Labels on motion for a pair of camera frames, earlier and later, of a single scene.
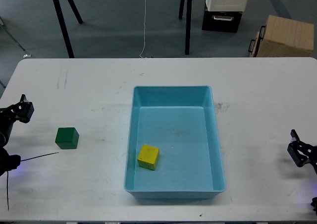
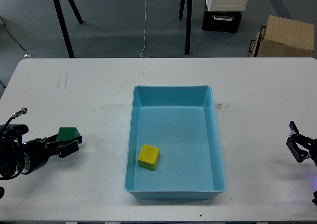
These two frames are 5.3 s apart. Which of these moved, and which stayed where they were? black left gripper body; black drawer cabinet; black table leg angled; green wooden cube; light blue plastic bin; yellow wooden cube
Moved: black left gripper body
Stayed: yellow wooden cube; light blue plastic bin; green wooden cube; black table leg angled; black drawer cabinet
